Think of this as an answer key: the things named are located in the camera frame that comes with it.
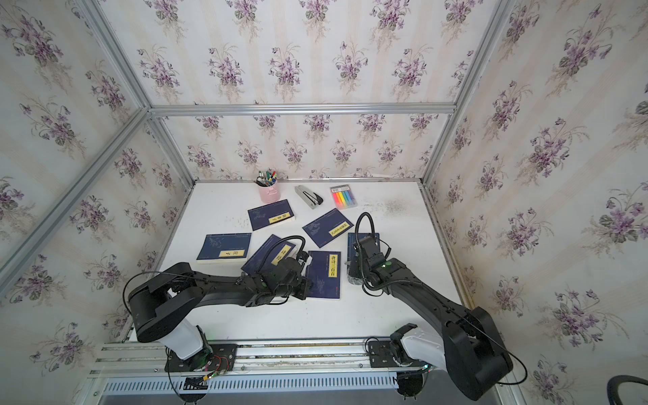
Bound colourful highlighter pack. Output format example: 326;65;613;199
330;184;357;210

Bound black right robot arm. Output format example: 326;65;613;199
354;236;514;401

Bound blue book far left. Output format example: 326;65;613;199
197;233;251;263

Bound grey patterned cloth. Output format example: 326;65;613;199
347;262;363;285

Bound pens in cup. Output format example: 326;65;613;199
255;170;278;187

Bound blue book yellow label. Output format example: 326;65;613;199
305;251;342;300

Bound blue book right side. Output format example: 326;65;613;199
346;232;371;264

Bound blue book upper left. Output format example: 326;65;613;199
247;199;295;231

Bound pink pen cup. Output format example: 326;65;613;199
258;182;281;204

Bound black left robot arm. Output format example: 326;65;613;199
127;251;312;361

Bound blue book under left arm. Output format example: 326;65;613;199
241;235;295;275

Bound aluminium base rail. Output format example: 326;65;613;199
80;337;447;403

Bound blue book upper middle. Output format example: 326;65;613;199
302;209;354;248

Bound grey black stapler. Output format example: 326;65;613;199
295;185;324;209

